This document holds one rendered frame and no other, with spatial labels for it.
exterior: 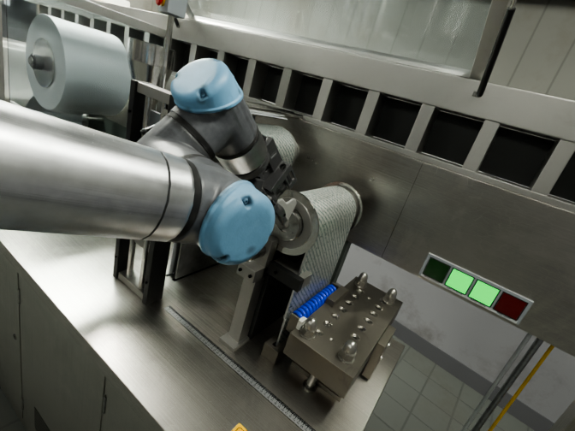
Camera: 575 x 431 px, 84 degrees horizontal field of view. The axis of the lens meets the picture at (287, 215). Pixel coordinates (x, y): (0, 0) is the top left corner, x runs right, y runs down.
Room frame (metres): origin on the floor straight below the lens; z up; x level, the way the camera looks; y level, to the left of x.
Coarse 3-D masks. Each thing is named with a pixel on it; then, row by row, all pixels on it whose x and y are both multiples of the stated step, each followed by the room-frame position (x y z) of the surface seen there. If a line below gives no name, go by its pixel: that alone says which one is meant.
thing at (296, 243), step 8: (288, 200) 0.66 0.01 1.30; (296, 200) 0.65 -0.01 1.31; (296, 208) 0.65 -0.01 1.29; (304, 208) 0.64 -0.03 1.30; (304, 216) 0.64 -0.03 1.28; (304, 224) 0.63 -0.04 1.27; (272, 232) 0.67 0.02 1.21; (304, 232) 0.63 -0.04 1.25; (280, 240) 0.66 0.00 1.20; (296, 240) 0.64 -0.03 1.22; (304, 240) 0.63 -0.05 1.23
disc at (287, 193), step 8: (288, 192) 0.66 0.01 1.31; (296, 192) 0.66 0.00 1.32; (304, 200) 0.65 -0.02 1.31; (312, 208) 0.63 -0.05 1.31; (312, 216) 0.63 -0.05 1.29; (312, 224) 0.63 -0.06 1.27; (312, 232) 0.63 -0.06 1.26; (312, 240) 0.62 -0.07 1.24; (280, 248) 0.66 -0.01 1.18; (288, 248) 0.65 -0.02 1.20; (296, 248) 0.64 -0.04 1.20; (304, 248) 0.63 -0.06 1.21
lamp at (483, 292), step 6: (480, 282) 0.75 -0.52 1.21; (474, 288) 0.75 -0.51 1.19; (480, 288) 0.74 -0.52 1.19; (486, 288) 0.74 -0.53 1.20; (492, 288) 0.73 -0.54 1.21; (474, 294) 0.75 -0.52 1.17; (480, 294) 0.74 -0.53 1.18; (486, 294) 0.74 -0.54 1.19; (492, 294) 0.73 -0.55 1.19; (480, 300) 0.74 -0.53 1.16; (486, 300) 0.73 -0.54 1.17; (492, 300) 0.73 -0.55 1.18
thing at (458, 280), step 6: (456, 270) 0.78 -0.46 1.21; (450, 276) 0.78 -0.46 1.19; (456, 276) 0.77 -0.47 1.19; (462, 276) 0.77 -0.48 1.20; (468, 276) 0.76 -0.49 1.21; (450, 282) 0.78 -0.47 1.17; (456, 282) 0.77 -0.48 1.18; (462, 282) 0.76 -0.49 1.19; (468, 282) 0.76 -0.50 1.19; (456, 288) 0.77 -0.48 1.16; (462, 288) 0.76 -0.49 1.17
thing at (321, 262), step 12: (336, 240) 0.77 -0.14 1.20; (312, 252) 0.65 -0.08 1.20; (324, 252) 0.72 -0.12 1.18; (336, 252) 0.80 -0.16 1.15; (312, 264) 0.68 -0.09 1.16; (324, 264) 0.75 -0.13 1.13; (312, 276) 0.70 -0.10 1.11; (324, 276) 0.78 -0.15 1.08; (312, 288) 0.73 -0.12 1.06; (300, 300) 0.68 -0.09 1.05; (288, 312) 0.64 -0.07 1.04
